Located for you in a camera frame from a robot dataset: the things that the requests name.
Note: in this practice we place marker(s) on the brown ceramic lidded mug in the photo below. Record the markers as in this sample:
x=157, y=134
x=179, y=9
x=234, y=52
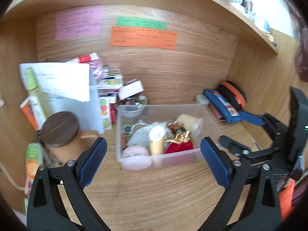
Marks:
x=62, y=136

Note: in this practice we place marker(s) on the pink round compact case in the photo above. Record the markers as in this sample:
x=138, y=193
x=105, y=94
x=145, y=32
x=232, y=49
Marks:
x=135, y=158

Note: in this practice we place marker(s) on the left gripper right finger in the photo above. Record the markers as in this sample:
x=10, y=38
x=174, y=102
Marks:
x=238, y=208

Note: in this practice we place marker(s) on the clear plastic storage box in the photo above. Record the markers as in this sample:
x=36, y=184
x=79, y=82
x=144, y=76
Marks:
x=168, y=114

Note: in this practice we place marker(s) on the pink paper note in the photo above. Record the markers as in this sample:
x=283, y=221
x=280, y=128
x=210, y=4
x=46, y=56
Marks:
x=78, y=23

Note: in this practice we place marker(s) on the black orange round case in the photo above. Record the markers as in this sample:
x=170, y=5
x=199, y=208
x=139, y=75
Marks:
x=233, y=94

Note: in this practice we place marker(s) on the green spray bottle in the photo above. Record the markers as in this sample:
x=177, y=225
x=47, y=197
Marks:
x=38, y=99

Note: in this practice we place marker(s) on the person's right hand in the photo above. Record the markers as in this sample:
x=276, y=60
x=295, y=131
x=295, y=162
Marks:
x=288, y=183

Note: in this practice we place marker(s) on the cream jelly cup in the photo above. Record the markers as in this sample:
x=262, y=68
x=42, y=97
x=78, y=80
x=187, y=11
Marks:
x=191, y=123

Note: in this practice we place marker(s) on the fruit pattern box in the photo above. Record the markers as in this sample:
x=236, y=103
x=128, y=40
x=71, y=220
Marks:
x=108, y=112

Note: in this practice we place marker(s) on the wooden shelf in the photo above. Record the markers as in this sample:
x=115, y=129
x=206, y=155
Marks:
x=229, y=18

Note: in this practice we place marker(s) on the orange sleeve forearm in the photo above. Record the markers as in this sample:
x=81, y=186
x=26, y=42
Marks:
x=285, y=197

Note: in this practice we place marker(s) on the orange and white tube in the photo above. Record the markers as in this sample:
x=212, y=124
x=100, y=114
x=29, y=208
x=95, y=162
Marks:
x=34, y=158

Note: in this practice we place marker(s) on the small white round tin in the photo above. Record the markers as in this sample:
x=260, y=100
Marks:
x=201, y=99

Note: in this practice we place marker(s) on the yellow sunscreen bottle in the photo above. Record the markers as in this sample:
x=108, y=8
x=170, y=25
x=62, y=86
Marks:
x=156, y=139

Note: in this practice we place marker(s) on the small green card packet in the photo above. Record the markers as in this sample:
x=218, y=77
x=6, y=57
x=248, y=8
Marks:
x=127, y=130

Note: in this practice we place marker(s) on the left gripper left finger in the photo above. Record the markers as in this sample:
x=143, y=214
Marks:
x=46, y=210

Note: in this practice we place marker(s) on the blue zipper pouch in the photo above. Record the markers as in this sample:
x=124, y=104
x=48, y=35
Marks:
x=225, y=109

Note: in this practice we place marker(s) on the white folded paper sheet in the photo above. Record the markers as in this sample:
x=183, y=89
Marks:
x=68, y=87

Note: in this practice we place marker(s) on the green paper note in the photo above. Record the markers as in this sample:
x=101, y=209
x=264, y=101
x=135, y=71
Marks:
x=141, y=23

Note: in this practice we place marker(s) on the orange box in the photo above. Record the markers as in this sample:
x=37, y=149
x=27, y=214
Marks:
x=26, y=108

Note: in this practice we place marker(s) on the white drawstring cloth bag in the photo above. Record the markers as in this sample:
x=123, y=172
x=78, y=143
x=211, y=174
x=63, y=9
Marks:
x=140, y=136

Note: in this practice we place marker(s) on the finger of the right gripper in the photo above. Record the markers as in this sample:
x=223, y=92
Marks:
x=237, y=148
x=270, y=124

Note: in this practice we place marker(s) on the orange paper note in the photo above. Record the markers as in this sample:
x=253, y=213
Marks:
x=139, y=36

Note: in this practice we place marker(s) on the white small box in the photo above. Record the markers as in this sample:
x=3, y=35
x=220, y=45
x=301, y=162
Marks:
x=132, y=88

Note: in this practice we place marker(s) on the red and gold gift pouch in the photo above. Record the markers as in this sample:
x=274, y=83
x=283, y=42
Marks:
x=182, y=142

